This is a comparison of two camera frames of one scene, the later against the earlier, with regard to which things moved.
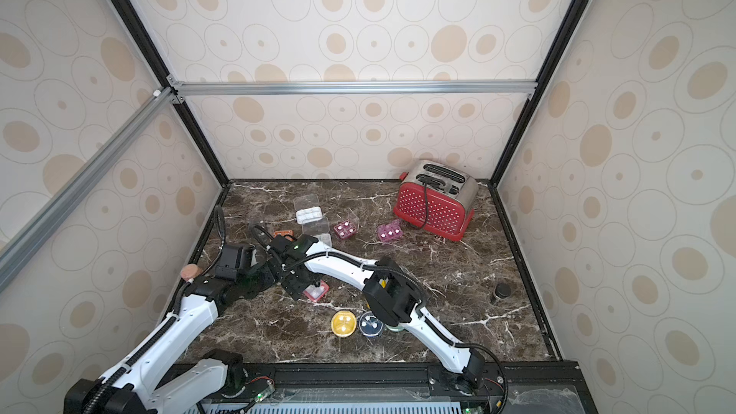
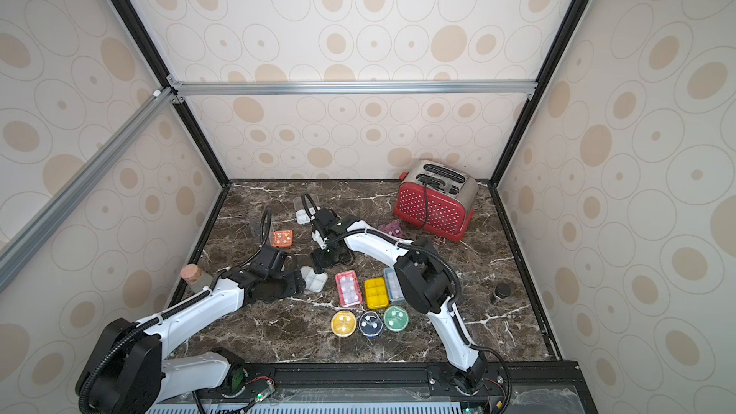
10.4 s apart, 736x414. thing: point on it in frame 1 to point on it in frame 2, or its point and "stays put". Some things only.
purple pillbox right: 390,232 stays put
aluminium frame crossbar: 177,89 stays put
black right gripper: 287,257 to 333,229
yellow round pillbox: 343,323 stays put
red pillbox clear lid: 316,293 to 349,288
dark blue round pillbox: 369,325 stays put
